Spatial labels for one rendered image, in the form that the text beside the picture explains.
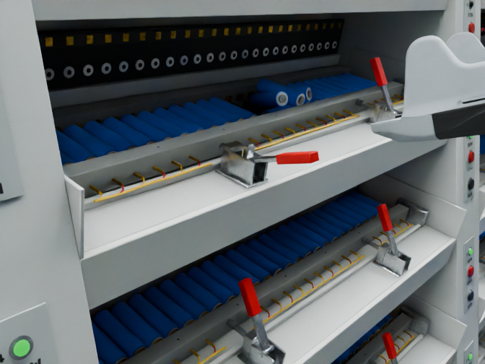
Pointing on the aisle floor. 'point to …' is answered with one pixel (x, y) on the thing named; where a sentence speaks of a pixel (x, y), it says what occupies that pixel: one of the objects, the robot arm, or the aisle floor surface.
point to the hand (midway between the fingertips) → (405, 131)
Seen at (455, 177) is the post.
